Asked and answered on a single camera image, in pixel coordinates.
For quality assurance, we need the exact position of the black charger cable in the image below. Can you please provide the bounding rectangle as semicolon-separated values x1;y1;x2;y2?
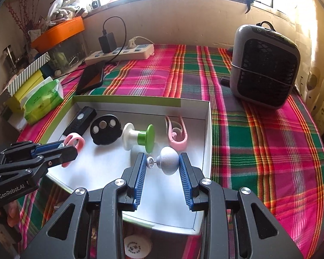
56;15;127;80

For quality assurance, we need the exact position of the white power strip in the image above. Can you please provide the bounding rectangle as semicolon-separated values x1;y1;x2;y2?
85;44;154;65

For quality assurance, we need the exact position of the black round disc gadget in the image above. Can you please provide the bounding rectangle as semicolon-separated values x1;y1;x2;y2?
90;115;123;146

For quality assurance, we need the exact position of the pink white clip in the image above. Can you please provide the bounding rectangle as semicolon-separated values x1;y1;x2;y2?
165;116;188;152

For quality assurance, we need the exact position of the black smartphone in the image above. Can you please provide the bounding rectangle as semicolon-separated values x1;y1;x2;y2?
75;62;105;95

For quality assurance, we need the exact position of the pink clip camera gadget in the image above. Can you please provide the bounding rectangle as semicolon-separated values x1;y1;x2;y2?
60;133;85;153

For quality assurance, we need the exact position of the grey portable heater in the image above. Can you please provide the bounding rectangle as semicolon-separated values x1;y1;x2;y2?
229;25;301;109

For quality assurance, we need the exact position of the yellow box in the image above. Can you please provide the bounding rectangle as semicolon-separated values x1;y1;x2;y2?
3;69;44;114

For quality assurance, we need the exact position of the green white cardboard box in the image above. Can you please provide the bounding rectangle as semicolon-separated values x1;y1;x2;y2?
39;95;212;235

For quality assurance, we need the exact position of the white plug in strip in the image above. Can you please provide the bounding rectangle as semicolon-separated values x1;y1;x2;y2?
127;36;154;49

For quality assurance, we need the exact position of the striped white box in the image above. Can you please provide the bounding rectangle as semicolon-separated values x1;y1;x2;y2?
4;52;51;97

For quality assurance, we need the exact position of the orange box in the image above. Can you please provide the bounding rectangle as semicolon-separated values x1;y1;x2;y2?
31;16;85;53

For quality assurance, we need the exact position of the green tissue pack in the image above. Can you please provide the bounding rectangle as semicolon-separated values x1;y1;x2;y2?
20;77;64;126

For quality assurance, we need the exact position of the person hand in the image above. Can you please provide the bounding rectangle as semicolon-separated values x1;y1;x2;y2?
0;201;20;227

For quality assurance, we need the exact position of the green white spool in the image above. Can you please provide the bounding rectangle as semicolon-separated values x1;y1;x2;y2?
122;123;155;153

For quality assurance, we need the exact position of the black charger plug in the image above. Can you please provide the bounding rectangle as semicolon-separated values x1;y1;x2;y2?
99;32;118;54

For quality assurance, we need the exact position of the black rectangular bike light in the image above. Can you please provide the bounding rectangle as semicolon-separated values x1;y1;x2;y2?
63;106;97;136

